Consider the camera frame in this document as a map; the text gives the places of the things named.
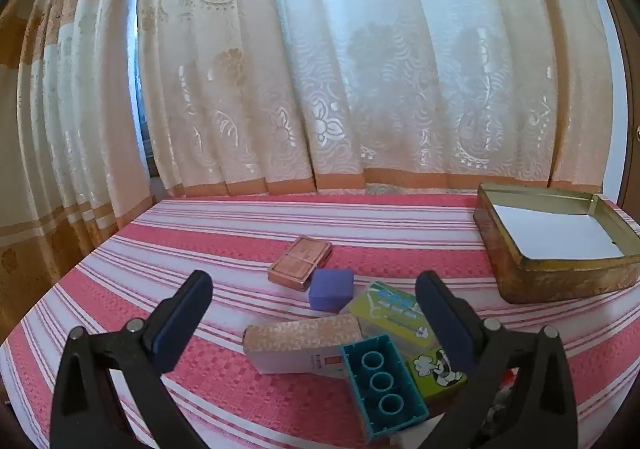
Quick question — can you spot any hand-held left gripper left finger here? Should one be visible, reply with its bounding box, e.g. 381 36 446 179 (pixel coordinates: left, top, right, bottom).
50 270 213 449

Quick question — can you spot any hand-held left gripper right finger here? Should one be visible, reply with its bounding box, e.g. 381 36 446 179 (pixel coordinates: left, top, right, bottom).
415 270 583 449

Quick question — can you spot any green cow-print block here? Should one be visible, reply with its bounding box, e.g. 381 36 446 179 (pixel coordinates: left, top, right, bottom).
406 349 468 402

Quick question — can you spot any yellow-green plastic box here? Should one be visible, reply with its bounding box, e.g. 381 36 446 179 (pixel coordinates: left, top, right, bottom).
348 280 441 355

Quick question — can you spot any teal building brick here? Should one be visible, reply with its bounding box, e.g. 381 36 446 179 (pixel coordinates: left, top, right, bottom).
341 334 430 431

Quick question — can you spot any gold tin box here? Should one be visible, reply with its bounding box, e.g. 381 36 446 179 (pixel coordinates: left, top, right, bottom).
474 182 640 305

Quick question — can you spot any purple block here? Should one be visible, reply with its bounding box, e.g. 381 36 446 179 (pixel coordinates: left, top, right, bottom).
308 269 355 314

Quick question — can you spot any long white cardboard box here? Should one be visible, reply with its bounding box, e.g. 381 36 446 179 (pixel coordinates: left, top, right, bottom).
243 315 363 376

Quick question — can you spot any copper metal box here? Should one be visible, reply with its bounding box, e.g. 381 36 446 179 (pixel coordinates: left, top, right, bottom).
267 236 334 292

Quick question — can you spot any pink striped cloth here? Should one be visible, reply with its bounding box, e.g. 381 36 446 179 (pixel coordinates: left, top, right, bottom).
0 193 640 449

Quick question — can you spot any orange and cream curtain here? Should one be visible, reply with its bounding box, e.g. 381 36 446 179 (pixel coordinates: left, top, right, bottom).
0 0 157 302

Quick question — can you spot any cream patterned curtain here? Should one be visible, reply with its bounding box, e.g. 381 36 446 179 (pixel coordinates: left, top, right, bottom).
135 0 616 196

